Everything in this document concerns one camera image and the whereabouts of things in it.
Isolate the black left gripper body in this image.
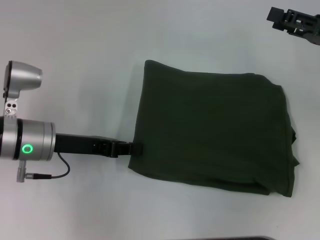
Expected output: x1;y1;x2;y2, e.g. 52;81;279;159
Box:
54;133;120;159

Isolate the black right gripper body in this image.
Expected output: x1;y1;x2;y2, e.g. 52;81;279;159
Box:
307;13;320;48

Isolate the dark green FREE t-shirt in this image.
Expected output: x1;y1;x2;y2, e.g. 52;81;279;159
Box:
127;59;301;199

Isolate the dark left arm cable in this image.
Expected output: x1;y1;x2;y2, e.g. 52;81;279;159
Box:
51;152;71;179

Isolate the silver left cable connector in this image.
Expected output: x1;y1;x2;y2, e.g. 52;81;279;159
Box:
16;160;54;183

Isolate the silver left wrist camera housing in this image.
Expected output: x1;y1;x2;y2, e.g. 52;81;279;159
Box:
2;60;44;119

